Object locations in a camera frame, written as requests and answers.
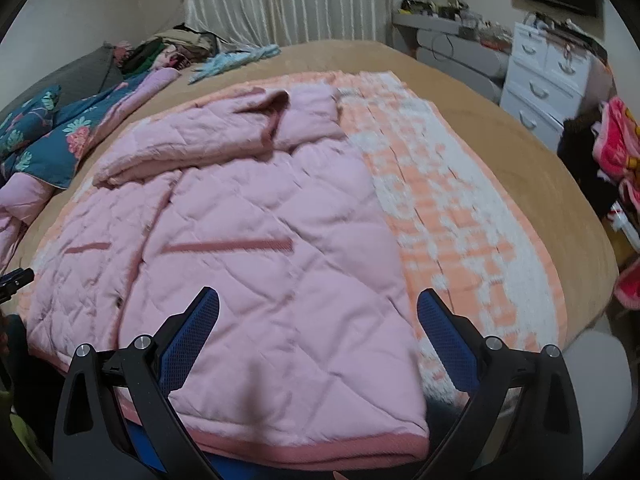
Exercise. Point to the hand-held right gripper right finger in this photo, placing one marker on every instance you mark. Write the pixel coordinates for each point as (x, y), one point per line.
(445, 340)

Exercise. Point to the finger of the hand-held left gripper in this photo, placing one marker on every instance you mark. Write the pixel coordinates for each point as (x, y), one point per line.
(17, 280)

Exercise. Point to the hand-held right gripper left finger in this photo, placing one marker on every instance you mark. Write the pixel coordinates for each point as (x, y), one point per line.
(192, 340)

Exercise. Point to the pink quilted jacket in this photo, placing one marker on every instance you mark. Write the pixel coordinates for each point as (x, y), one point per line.
(260, 240)

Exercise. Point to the pile of mixed clothes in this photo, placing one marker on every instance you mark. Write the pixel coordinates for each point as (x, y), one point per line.
(170, 47)

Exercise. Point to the orange white checkered blanket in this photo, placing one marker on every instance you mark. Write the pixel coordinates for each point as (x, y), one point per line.
(450, 200)

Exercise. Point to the blue floral pink quilt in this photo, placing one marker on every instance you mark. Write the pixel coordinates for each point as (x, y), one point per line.
(65, 130)

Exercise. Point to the white round stool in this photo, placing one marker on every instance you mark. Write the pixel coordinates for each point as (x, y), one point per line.
(600, 390)

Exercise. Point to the pink cloth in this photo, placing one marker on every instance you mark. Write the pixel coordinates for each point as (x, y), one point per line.
(630, 282)

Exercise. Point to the grey pillow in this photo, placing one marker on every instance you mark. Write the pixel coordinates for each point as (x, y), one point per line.
(75, 72)

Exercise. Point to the black fuzzy cloth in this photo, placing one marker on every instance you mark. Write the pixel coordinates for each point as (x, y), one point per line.
(582, 160)

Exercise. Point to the bed with brown cover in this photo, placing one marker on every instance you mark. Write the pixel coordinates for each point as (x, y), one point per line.
(500, 110)

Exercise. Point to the pink patterned towel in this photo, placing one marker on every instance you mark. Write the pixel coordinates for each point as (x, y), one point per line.
(617, 140)

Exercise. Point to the white drawer chest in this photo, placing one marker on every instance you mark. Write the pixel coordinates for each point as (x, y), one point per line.
(540, 80)

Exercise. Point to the light blue cloth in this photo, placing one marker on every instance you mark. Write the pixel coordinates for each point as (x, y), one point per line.
(235, 60)

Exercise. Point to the clutter of small devices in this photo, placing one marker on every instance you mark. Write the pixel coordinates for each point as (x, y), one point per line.
(450, 10)

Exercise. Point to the white striped curtain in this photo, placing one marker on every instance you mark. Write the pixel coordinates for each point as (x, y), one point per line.
(285, 0)

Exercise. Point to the grey wall shelf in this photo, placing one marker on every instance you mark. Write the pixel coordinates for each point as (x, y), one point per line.
(460, 60)

